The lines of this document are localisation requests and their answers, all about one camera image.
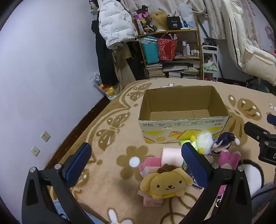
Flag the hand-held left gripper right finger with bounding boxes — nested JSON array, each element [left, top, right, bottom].
[[181, 142, 253, 224]]

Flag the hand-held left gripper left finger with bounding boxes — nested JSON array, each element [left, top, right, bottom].
[[22, 142, 93, 224]]

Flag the yellow dog plush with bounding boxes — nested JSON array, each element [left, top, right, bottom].
[[140, 164, 194, 200]]

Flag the purple-haired doll plush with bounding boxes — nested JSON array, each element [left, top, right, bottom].
[[211, 132, 236, 156]]

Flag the cardboard box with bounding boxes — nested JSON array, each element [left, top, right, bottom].
[[138, 85, 230, 144]]

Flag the pink pack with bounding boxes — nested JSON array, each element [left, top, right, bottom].
[[137, 157, 165, 207]]

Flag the dark tissue pack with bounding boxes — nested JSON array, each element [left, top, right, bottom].
[[186, 168, 204, 191]]

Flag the green tissue pack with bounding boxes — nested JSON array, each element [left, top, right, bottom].
[[180, 140, 198, 151]]

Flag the pale pink roll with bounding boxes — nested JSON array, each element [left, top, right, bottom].
[[161, 146, 183, 169]]

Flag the white chick plush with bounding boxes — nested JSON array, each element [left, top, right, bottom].
[[189, 132, 214, 156]]

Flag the pink plush toy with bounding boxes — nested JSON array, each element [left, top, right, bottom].
[[217, 151, 241, 169]]

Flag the person's blue jeans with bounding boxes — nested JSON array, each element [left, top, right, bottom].
[[251, 181, 276, 224]]

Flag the beige flower printed blanket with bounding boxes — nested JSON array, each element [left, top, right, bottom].
[[44, 79, 276, 224]]

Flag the white storage cart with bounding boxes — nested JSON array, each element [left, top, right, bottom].
[[201, 39, 221, 82]]

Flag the plastic bag of toys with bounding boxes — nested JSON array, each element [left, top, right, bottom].
[[92, 72, 119, 101]]

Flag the white duvet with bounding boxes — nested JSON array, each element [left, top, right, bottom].
[[222, 0, 276, 86]]

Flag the wide stack of magazines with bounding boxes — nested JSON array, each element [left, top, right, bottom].
[[163, 62, 200, 79]]

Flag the small stack of books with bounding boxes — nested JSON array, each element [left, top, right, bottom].
[[146, 63, 164, 79]]

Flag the row of small bottles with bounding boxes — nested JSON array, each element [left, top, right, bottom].
[[182, 41, 201, 57]]

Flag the beige hanging garment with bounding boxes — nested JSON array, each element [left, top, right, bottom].
[[112, 46, 131, 91]]

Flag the black hanging coat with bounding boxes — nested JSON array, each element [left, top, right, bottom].
[[91, 19, 119, 87]]

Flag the white hanging cloth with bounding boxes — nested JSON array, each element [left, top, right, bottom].
[[192, 0, 227, 40]]

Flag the red patterned bag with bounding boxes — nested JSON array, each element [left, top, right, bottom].
[[157, 33, 178, 61]]

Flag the teal bag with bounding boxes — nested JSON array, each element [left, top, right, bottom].
[[139, 37, 160, 64]]

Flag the wooden shelf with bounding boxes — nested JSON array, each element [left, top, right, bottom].
[[136, 11, 202, 80]]

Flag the clear plastic bag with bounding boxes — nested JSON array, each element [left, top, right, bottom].
[[180, 4, 198, 30]]

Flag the small black box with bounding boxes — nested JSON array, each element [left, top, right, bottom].
[[167, 16, 182, 30]]

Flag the white puffer jacket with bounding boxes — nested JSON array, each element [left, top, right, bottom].
[[99, 0, 138, 50]]

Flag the blonde wig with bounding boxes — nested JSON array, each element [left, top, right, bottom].
[[150, 12, 170, 31]]

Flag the pink black printed bag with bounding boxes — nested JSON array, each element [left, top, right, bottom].
[[132, 6, 156, 35]]

